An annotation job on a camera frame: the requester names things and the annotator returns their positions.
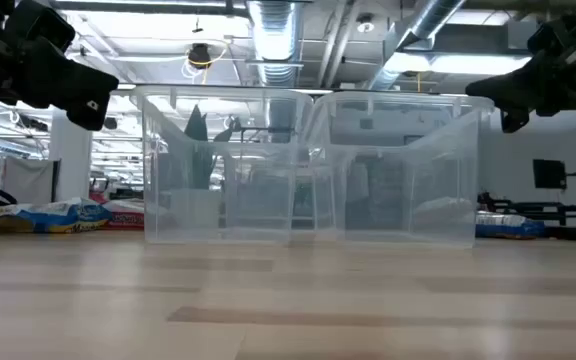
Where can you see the black ceiling camera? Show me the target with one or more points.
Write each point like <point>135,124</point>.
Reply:
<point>199,55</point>

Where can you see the white plant pot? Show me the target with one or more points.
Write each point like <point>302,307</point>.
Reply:
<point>195,210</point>

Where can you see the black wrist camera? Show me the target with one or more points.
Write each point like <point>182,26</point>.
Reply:
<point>43,25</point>
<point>555,34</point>

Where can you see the wide silver ceiling duct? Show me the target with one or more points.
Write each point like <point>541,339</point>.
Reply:
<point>274,40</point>

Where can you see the green snake plant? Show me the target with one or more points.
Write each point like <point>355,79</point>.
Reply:
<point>197,125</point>

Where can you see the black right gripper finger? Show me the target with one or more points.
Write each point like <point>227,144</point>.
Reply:
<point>510,90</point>
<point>514,120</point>

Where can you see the round ceiling smoke detector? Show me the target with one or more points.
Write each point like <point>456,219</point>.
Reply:
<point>365,26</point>

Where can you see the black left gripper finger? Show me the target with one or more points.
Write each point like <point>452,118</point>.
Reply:
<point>90,112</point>
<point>85,82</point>

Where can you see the red Maruchan ramen packet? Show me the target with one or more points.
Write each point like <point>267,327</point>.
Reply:
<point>125,217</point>

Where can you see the fluorescent ceiling light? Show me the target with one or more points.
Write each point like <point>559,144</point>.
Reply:
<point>468,64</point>

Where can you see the white building column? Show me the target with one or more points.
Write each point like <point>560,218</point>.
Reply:
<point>70,165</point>

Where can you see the slanted silver ceiling duct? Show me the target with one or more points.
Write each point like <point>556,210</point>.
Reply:
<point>420,25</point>

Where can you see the blue Maruchan ramen packet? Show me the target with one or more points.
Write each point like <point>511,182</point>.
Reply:
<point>508,227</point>
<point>43,217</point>

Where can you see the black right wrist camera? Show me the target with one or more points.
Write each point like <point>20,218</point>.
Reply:
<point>555,34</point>

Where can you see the small black monitor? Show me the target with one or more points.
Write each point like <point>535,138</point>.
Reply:
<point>549,174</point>

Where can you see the grey hanging cloth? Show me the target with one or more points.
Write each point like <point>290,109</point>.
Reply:
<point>30,180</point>

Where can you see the black round ceiling fixture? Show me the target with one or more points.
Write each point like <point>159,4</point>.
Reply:
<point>110,123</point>

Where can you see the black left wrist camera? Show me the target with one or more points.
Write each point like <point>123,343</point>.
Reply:
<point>43,25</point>

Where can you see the clear plastic bin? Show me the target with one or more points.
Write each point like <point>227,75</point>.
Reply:
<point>168,150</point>
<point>418,150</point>

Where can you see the grey overhead crossbar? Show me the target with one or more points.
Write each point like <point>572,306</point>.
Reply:
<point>124,86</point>

